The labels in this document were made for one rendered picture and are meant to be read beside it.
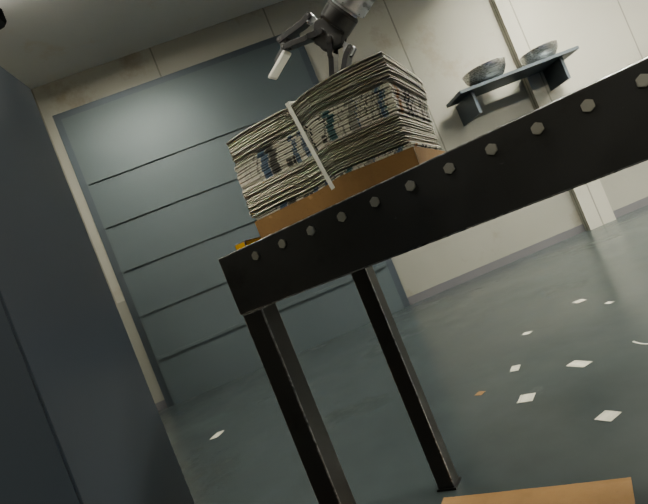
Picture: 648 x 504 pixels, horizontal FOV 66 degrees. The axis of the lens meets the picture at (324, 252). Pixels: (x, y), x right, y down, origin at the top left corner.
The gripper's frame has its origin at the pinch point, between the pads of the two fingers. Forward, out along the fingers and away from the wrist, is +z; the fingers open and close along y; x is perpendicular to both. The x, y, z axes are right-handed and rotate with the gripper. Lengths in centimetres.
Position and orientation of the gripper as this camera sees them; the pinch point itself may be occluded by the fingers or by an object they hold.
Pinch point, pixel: (294, 91)
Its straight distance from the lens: 119.3
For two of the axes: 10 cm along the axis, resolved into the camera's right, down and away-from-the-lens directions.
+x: 4.6, -1.7, 8.7
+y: 7.1, 6.7, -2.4
